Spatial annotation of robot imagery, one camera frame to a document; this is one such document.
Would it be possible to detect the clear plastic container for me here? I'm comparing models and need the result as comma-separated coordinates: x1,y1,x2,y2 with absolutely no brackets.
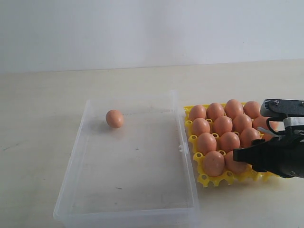
53,90,200,228

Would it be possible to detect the brown egg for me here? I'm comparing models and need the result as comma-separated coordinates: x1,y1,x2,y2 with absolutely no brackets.
203,151,225,177
239,127,261,148
252,116,279,141
224,151,247,174
218,132,240,152
191,118,210,136
224,99,244,120
212,116,233,136
207,103,225,121
243,101,261,119
197,133,217,155
232,114,252,133
106,110,124,129
188,105,206,121

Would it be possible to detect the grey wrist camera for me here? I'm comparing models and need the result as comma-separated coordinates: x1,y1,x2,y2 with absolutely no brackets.
260,99,304,129

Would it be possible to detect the yellow plastic egg tray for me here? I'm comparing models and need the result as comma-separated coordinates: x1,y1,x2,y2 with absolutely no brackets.
183,105,278,187

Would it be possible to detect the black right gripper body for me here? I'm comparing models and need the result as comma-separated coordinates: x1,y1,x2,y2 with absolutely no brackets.
251,129,304,178

